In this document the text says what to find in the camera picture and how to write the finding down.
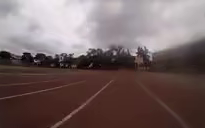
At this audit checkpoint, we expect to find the row of trees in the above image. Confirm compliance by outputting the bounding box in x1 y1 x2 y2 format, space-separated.
0 45 154 70

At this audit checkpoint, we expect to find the pale building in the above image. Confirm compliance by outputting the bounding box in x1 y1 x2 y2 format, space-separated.
133 54 151 72

